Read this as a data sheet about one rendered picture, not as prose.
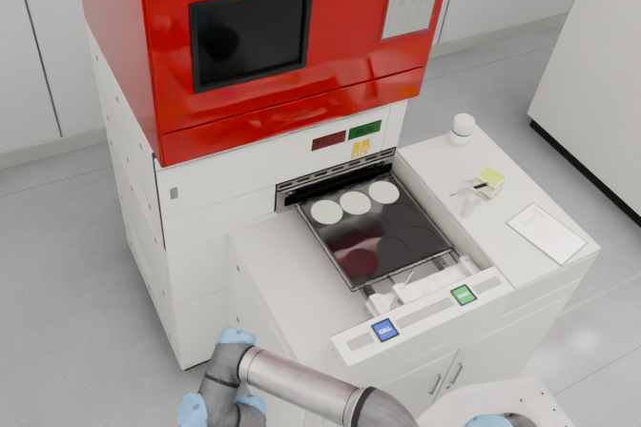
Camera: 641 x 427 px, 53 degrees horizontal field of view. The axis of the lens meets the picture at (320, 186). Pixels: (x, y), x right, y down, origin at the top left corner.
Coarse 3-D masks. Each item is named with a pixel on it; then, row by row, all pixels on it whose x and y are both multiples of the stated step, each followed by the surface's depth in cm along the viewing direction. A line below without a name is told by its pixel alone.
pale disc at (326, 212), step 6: (318, 204) 204; (324, 204) 205; (330, 204) 205; (336, 204) 205; (312, 210) 202; (318, 210) 203; (324, 210) 203; (330, 210) 203; (336, 210) 203; (318, 216) 201; (324, 216) 201; (330, 216) 201; (336, 216) 201; (324, 222) 199; (330, 222) 200
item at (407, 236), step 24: (336, 192) 209; (360, 192) 210; (312, 216) 200; (360, 216) 202; (384, 216) 203; (408, 216) 204; (336, 240) 195; (360, 240) 196; (384, 240) 197; (408, 240) 197; (432, 240) 198; (360, 264) 189; (384, 264) 190
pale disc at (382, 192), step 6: (372, 186) 212; (378, 186) 212; (384, 186) 213; (390, 186) 213; (372, 192) 210; (378, 192) 211; (384, 192) 211; (390, 192) 211; (396, 192) 211; (378, 198) 209; (384, 198) 209; (390, 198) 209; (396, 198) 209
